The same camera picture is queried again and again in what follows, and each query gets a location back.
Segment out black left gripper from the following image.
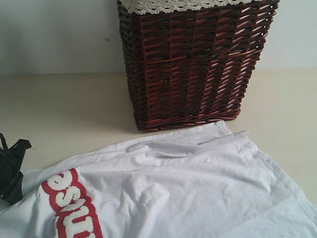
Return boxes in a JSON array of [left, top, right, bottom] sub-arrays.
[[0, 134, 32, 205]]

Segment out white t-shirt red logo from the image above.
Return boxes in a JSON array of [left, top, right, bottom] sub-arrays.
[[0, 121, 317, 238]]

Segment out dark brown wicker basket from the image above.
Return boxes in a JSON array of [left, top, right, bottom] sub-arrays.
[[117, 0, 279, 131]]

